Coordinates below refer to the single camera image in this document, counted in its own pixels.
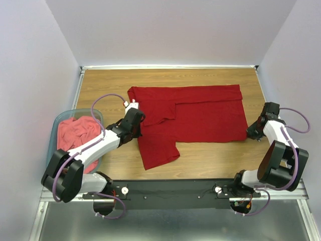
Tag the dark red t-shirt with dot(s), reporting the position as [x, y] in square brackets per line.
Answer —
[195, 114]

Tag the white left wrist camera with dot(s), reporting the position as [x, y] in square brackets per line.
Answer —
[128, 105]

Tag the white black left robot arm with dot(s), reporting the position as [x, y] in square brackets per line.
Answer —
[65, 174]

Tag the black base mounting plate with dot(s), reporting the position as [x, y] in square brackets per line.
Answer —
[170, 194]

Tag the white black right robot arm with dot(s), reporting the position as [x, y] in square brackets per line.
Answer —
[284, 162]

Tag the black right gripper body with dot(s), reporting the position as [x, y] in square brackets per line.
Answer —
[254, 132]

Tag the pink t-shirt in bin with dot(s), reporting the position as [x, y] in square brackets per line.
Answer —
[73, 132]

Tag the clear blue plastic bin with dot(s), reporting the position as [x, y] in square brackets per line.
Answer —
[76, 113]

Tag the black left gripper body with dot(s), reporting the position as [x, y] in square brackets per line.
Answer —
[136, 132]

